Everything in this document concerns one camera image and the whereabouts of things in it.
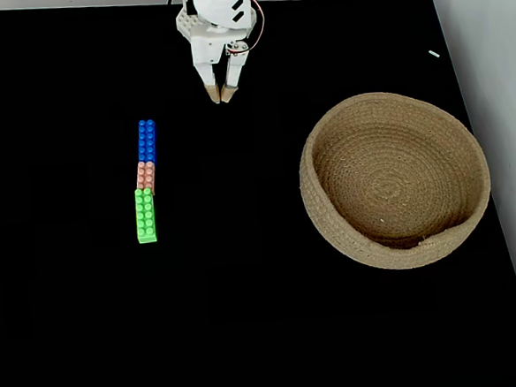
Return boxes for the blue lego block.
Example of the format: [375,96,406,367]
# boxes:
[135,118,159,165]

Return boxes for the pink lego block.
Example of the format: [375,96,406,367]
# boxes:
[134,160,158,198]

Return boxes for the green lego block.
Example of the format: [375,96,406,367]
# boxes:
[133,186,159,246]

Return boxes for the red white servo cable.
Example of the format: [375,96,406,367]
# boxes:
[225,0,268,54]

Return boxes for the woven rope basket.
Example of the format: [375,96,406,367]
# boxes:
[293,84,497,277]

